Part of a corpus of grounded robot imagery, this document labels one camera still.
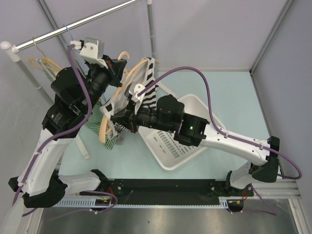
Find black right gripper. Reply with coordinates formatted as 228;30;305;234
110;101;174;135

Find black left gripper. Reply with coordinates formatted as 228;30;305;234
81;54;126;113

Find black white striped tank top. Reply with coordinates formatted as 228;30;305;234
99;56;161;144

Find blue wire hanger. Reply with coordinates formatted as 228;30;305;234
63;24;107;104

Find beige plastic hanger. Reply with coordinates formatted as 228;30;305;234
98;57;159;148

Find grey tank top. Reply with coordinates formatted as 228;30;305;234
98;100;123;145

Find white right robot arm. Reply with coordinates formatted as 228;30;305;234
111;95;279;195

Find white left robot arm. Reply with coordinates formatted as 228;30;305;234
9;55;127;208

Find green white striped tank top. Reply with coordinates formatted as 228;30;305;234
43;70;116;150

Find yellow velvet hanger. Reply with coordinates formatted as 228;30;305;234
28;57;61;76

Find white plastic basket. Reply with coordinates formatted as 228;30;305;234
138;94;211;171

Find white clothes rack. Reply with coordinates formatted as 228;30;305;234
0;0;161;160

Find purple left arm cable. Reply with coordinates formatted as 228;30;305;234
12;45;93;217

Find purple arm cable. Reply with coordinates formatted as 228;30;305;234
138;67;303;216
12;45;93;217

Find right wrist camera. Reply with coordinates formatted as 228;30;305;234
124;82;145;108

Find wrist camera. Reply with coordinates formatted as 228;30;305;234
70;37;108;68
124;82;145;108

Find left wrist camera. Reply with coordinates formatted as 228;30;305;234
70;37;108;68

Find white cable duct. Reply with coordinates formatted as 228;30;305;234
54;197;229;209

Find aluminium frame profile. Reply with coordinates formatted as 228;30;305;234
252;179;301;199

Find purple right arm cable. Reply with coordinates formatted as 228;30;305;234
138;67;303;216

